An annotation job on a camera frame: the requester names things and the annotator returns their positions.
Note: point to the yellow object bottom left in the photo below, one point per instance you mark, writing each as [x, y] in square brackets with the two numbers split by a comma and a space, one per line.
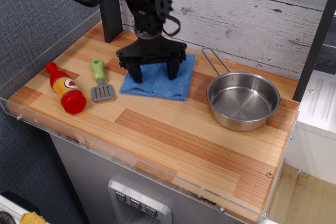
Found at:
[32, 218]

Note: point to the stainless steel pan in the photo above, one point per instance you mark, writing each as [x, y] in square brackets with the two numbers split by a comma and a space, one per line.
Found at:
[242, 101]

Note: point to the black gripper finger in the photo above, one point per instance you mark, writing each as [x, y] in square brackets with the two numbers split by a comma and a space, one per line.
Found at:
[173, 68]
[135, 72]

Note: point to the grey cabinet with button panel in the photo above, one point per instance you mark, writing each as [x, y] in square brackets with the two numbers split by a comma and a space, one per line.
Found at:
[111, 193]

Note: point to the white side counter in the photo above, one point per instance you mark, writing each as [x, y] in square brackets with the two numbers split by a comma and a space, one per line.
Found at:
[311, 148]

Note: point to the clear acrylic table guard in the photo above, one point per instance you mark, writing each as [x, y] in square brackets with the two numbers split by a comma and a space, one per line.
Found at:
[176, 144]

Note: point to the blue cloth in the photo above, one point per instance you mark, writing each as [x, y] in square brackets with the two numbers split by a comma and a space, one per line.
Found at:
[156, 83]

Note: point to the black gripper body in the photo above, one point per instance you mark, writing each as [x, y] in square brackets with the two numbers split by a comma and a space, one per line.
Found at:
[154, 50]

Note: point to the dark frame post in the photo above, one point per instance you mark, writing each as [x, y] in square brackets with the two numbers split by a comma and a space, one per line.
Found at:
[116, 17]
[313, 54]

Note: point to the green grey toy spatula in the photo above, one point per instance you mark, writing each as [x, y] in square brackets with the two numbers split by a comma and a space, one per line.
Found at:
[102, 91]

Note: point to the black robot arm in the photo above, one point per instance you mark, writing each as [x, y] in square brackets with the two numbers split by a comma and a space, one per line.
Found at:
[150, 16]

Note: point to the dark right frame post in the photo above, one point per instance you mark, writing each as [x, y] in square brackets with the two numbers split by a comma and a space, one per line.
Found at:
[313, 54]

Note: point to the red toy ketchup bottle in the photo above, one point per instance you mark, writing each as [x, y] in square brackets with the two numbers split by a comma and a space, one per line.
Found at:
[71, 98]

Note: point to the dark left frame post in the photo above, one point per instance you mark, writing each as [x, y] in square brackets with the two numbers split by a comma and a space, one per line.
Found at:
[116, 17]

